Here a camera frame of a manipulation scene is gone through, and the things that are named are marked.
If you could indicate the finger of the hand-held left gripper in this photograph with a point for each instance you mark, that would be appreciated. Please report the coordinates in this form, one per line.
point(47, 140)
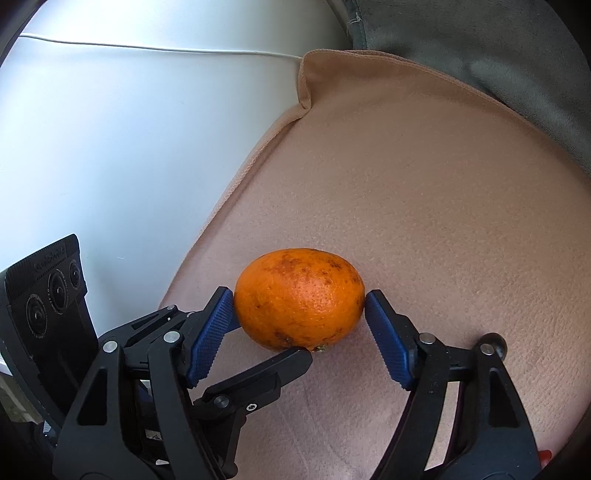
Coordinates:
point(147, 323)
point(272, 376)

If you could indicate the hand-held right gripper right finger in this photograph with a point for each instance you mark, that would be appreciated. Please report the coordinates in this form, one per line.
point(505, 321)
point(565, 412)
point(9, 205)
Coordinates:
point(388, 339)

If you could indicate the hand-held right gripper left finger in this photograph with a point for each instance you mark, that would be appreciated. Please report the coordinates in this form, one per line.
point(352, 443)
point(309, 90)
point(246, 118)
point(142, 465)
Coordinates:
point(212, 337)

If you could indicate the large spotted orange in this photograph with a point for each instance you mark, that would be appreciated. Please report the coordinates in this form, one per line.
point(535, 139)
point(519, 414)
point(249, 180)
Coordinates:
point(300, 300)

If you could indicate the beige fleece blanket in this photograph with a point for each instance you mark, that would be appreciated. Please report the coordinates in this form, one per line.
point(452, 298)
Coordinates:
point(415, 207)

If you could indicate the red tomato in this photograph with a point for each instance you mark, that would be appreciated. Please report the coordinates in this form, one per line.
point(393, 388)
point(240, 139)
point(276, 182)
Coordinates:
point(545, 458)

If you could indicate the grey plush blanket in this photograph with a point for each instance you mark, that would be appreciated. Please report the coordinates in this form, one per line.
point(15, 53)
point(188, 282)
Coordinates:
point(485, 46)

